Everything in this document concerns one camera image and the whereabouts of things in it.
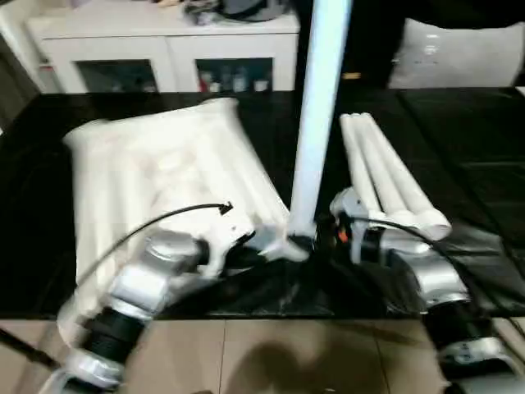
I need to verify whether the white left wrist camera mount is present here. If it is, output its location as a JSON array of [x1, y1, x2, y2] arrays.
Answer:
[[199, 207, 258, 277]]

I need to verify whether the white plastic table leg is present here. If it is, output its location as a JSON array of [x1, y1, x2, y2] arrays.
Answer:
[[285, 0, 356, 250], [348, 113, 422, 227], [358, 113, 453, 242], [339, 114, 390, 225]]

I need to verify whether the black box with gold label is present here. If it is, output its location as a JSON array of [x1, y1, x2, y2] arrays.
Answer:
[[338, 0, 409, 89]]

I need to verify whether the black metal frame leg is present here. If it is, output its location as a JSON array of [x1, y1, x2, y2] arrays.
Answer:
[[0, 328, 63, 369]]

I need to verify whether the white plastic table top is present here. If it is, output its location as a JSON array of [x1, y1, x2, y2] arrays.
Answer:
[[55, 97, 312, 344]]

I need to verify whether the white cabinet with glass doors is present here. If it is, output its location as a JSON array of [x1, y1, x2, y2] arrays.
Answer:
[[24, 0, 301, 94]]

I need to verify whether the black work mat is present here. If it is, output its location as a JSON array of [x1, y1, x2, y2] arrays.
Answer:
[[0, 85, 525, 319]]

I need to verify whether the black tangled item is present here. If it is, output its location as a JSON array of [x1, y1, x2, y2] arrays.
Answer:
[[182, 0, 223, 26]]

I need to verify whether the grey round appliance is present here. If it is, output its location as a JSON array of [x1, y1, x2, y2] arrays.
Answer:
[[219, 0, 297, 22]]

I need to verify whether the grey printed cushion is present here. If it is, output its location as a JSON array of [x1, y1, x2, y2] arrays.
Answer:
[[387, 16, 525, 89]]

